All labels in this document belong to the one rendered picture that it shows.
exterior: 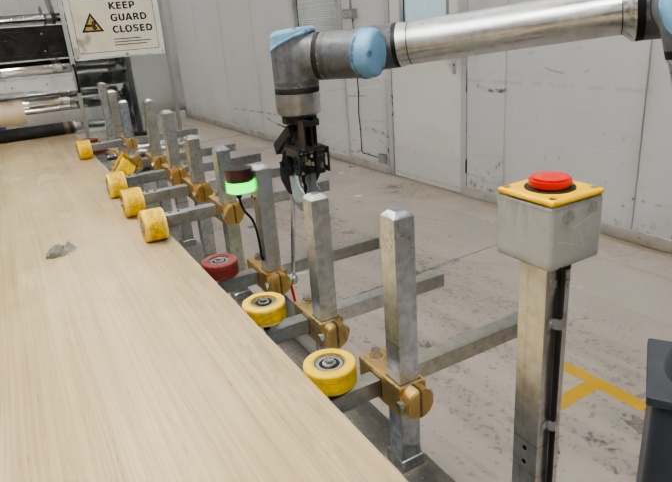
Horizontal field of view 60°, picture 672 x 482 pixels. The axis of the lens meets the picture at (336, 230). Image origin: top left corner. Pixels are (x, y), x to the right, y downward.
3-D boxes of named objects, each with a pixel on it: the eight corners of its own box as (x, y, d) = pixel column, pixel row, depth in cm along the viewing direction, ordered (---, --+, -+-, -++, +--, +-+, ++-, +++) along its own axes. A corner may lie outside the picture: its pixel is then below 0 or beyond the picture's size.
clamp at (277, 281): (268, 272, 141) (266, 253, 140) (292, 292, 130) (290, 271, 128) (246, 279, 139) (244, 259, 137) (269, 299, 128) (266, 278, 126)
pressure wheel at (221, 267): (236, 293, 137) (229, 248, 133) (248, 305, 131) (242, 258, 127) (203, 303, 134) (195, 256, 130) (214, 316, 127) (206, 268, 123)
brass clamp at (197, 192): (201, 190, 180) (199, 174, 178) (216, 200, 168) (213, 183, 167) (182, 194, 177) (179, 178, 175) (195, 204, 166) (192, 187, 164)
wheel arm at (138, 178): (258, 160, 210) (256, 150, 209) (262, 161, 207) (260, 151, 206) (114, 187, 187) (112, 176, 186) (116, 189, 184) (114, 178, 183)
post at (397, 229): (409, 471, 99) (399, 203, 83) (421, 484, 96) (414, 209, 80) (392, 480, 98) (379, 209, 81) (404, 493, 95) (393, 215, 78)
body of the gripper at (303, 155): (299, 180, 117) (293, 120, 113) (281, 173, 124) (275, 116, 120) (332, 173, 120) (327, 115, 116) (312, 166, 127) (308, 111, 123)
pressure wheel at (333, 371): (315, 404, 95) (309, 343, 91) (363, 408, 94) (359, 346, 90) (303, 437, 88) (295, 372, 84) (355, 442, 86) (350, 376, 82)
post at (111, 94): (133, 189, 285) (113, 89, 268) (134, 190, 282) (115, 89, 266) (126, 190, 283) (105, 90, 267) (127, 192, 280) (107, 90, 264)
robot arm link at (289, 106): (267, 93, 119) (309, 87, 123) (270, 117, 120) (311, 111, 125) (286, 96, 111) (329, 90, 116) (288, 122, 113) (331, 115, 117)
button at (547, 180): (547, 184, 59) (548, 168, 58) (580, 193, 56) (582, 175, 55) (518, 192, 57) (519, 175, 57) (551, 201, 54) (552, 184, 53)
